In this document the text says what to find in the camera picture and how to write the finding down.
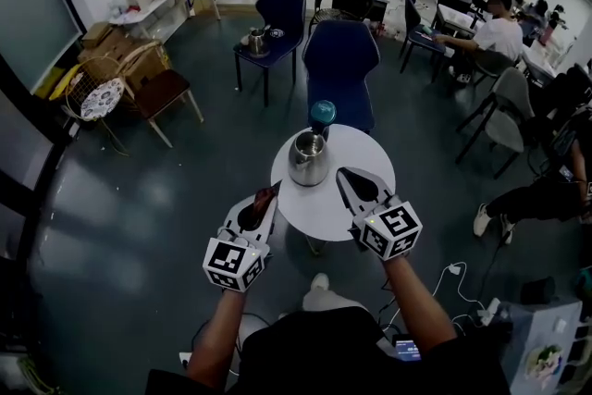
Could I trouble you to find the phone with lit screen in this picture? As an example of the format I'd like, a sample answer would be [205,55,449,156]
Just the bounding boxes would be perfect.
[391,336,423,363]

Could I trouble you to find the person's black shirt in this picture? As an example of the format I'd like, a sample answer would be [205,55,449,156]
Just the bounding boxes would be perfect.
[147,308,510,395]

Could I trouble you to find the small cardboard box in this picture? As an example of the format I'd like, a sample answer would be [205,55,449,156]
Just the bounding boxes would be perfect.
[81,21,115,50]

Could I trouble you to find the large cardboard box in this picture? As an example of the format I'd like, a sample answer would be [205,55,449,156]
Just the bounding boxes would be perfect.
[77,31,173,93]

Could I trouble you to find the grey chair black legs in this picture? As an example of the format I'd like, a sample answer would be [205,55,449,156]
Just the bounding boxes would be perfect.
[455,67,537,179]

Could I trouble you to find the flower bouquet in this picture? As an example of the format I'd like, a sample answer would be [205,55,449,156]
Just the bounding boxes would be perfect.
[526,344,565,378]

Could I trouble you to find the gold wire chair patterned cushion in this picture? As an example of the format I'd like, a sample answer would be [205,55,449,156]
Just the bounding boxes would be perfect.
[64,55,133,156]

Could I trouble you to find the black-framed glass door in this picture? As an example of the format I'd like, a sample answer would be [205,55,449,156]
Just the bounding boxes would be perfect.
[0,0,87,195]

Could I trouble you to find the dark chair black legs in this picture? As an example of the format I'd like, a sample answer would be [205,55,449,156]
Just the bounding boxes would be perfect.
[400,0,457,82]

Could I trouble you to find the brown wooden chair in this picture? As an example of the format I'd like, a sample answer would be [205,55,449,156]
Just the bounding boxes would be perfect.
[131,41,204,149]

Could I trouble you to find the person's right forearm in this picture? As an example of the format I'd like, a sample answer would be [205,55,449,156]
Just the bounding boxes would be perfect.
[383,254,459,352]

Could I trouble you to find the wide dark blue chair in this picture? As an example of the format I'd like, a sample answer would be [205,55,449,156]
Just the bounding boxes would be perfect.
[302,19,381,135]

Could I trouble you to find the white shelf table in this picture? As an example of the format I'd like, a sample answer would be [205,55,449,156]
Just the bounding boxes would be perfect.
[108,0,193,38]

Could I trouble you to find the table with grey-blue cloth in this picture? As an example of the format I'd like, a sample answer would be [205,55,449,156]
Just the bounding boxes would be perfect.
[501,298,584,395]

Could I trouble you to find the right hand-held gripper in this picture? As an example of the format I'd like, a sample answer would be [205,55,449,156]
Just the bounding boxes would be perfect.
[336,167,425,263]

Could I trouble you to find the person's left forearm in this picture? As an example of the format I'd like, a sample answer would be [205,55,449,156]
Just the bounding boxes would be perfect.
[184,289,246,389]

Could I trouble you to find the black round-back chair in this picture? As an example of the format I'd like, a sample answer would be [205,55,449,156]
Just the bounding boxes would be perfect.
[308,0,375,36]

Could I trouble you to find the round white side table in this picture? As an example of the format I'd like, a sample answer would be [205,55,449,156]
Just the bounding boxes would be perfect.
[270,123,397,255]

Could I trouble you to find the narrow dark blue chair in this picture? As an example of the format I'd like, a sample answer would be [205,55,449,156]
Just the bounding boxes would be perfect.
[233,0,307,107]

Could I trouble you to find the small steel kettle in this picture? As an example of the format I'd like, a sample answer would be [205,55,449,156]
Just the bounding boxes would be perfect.
[248,28,272,59]

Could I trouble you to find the white charger with cable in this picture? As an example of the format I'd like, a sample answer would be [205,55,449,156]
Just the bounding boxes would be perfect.
[432,262,487,306]

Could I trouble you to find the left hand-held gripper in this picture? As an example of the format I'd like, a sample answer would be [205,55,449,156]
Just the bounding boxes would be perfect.
[202,179,283,292]

